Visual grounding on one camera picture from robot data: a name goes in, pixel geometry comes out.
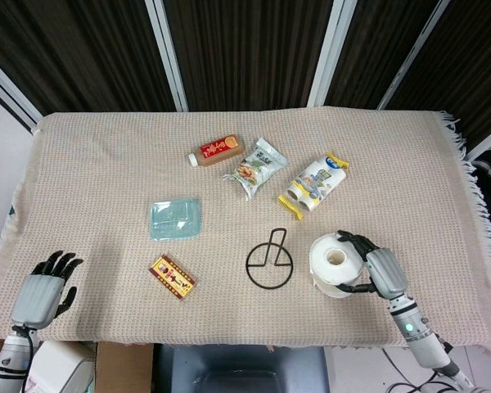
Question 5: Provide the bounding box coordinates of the white frame post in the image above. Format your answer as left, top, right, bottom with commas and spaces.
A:
144, 0, 189, 112
309, 0, 348, 108
0, 52, 43, 133
377, 0, 452, 111

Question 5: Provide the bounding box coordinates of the light blue tissue pack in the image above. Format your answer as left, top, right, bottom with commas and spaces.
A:
148, 197, 203, 242

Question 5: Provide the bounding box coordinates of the silver green snack bag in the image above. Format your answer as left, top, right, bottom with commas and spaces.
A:
223, 137, 290, 201

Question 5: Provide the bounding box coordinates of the wrapped paper roll pack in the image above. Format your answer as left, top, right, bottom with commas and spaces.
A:
277, 151, 351, 222

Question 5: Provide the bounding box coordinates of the white toilet paper roll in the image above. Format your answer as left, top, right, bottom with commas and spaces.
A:
309, 232, 369, 299

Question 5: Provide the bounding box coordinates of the white plastic device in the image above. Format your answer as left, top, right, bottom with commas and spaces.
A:
26, 339, 98, 393

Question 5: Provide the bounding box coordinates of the brown drink bottle red label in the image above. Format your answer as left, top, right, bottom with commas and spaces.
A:
187, 134, 246, 168

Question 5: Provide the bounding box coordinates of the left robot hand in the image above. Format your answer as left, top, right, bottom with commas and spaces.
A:
10, 250, 84, 329

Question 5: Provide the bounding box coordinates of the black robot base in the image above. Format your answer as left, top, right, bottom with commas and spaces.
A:
152, 343, 331, 393

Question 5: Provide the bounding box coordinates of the black cable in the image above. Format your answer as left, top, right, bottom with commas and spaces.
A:
384, 378, 491, 393
20, 326, 37, 388

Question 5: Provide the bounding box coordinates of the black wire paper roll stand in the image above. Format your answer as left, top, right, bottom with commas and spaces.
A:
245, 228, 295, 290

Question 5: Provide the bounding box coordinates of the brown cardboard box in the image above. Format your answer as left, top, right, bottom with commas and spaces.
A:
96, 341, 155, 393

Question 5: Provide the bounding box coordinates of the yellow brown card box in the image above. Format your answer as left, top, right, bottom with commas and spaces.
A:
148, 253, 198, 302

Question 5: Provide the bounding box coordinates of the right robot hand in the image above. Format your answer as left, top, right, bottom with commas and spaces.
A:
337, 229, 409, 299

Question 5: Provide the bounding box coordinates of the beige waffle-weave tablecloth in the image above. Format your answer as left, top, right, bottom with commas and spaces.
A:
0, 106, 491, 355

